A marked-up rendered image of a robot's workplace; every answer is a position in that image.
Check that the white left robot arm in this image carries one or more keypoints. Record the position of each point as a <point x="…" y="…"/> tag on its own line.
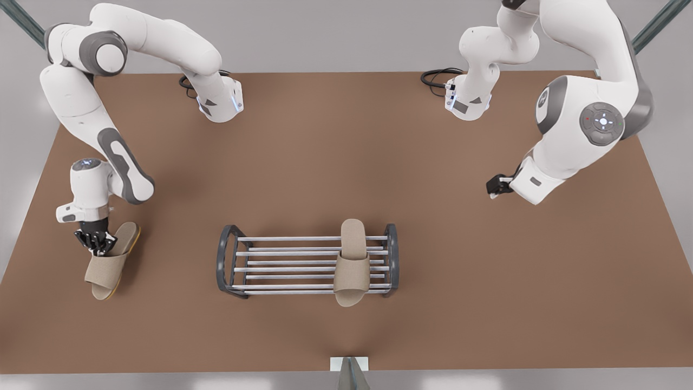
<point x="584" y="70"/>

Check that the grey metal shoe rack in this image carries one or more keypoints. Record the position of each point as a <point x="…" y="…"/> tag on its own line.
<point x="303" y="262"/>

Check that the silver frame post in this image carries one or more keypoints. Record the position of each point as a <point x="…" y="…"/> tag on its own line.
<point x="350" y="374"/>
<point x="24" y="21"/>
<point x="658" y="21"/>

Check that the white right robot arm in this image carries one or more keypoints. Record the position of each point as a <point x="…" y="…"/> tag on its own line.
<point x="81" y="103"/>

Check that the beige slipper with yellow sole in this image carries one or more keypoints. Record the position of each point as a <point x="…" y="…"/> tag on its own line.
<point x="111" y="262"/>

